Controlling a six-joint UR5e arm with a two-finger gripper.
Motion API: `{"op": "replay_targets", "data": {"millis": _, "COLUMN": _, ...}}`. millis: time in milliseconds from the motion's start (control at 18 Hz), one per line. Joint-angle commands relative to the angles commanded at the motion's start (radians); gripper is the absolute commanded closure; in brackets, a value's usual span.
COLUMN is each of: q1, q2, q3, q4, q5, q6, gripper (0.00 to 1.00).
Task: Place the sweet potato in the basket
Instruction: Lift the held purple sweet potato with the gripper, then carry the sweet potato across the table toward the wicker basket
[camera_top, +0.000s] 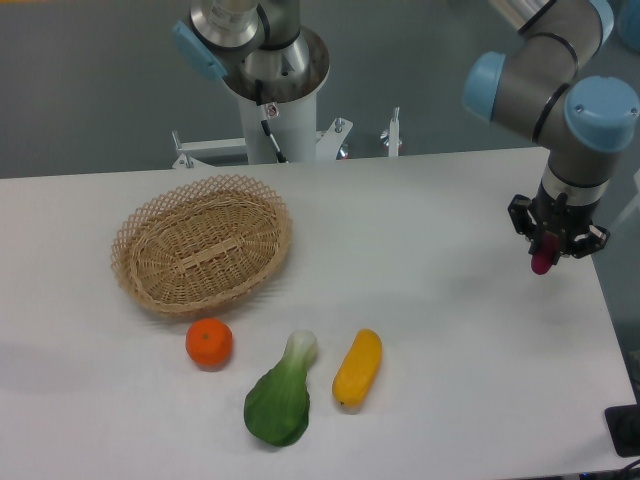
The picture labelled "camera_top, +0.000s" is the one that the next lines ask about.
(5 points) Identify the yellow corn cob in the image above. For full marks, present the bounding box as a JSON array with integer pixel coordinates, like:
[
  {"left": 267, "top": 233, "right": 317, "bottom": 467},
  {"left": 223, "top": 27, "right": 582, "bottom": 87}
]
[{"left": 332, "top": 329, "right": 383, "bottom": 409}]

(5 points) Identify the purple sweet potato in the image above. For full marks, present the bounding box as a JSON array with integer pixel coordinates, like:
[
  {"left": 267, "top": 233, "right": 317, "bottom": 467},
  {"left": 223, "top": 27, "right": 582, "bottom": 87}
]
[{"left": 531, "top": 233, "right": 559, "bottom": 275}]

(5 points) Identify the green bok choy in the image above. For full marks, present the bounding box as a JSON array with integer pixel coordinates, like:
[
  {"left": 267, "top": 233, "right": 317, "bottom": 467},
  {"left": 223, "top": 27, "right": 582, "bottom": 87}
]
[{"left": 243, "top": 330, "right": 318, "bottom": 447}]

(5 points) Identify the orange tangerine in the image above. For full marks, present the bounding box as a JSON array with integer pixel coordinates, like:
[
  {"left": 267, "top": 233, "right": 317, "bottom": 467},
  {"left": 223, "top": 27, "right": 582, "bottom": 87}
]
[{"left": 185, "top": 318, "right": 233, "bottom": 368}]

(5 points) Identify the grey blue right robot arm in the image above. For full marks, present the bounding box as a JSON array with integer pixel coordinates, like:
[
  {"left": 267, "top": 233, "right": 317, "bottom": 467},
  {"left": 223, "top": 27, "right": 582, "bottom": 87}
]
[{"left": 462, "top": 1, "right": 639, "bottom": 262}]

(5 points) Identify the black device at table edge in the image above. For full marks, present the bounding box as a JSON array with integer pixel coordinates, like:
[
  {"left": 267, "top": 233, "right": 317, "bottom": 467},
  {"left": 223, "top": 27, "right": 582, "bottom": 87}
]
[{"left": 604, "top": 404, "right": 639, "bottom": 458}]

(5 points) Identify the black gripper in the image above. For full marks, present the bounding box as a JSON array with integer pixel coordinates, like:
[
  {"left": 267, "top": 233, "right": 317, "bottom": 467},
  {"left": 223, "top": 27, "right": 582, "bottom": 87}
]
[{"left": 507, "top": 189, "right": 610, "bottom": 264}]

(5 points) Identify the woven wicker oval basket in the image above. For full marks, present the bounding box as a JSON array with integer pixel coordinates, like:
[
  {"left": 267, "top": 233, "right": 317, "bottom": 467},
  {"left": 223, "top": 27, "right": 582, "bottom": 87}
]
[{"left": 111, "top": 174, "right": 292, "bottom": 317}]

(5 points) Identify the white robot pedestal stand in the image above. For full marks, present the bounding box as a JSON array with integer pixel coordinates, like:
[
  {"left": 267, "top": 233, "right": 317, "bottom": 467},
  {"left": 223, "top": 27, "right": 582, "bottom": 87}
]
[{"left": 170, "top": 74, "right": 402, "bottom": 169}]

